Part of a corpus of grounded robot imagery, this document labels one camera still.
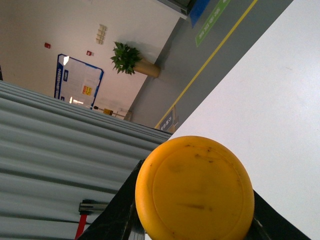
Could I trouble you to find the blue floor mat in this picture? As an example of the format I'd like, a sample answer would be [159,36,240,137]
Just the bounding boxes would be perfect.
[189,0,210,26]

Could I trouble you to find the green floor sign sticker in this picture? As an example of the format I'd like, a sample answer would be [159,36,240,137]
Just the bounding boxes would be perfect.
[195,0,230,47]

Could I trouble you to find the left potted plant gold pot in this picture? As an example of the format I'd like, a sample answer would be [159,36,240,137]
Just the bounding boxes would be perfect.
[110,41,161,78]

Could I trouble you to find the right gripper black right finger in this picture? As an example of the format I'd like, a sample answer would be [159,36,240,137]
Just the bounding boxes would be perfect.
[246,192,309,240]

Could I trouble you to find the blue framed notice board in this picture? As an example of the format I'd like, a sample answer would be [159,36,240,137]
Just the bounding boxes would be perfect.
[54,53,104,109]

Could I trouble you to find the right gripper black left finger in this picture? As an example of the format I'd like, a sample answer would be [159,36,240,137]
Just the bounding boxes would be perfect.
[79,160,145,240]

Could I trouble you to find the yellow mushroom push button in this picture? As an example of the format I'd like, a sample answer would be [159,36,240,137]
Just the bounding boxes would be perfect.
[135,136,255,240]

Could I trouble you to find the white wall switch panel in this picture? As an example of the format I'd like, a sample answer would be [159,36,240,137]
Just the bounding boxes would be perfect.
[95,24,107,45]

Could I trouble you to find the blue floor standing sign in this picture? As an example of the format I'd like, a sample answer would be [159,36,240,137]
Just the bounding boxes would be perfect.
[159,106,179,133]

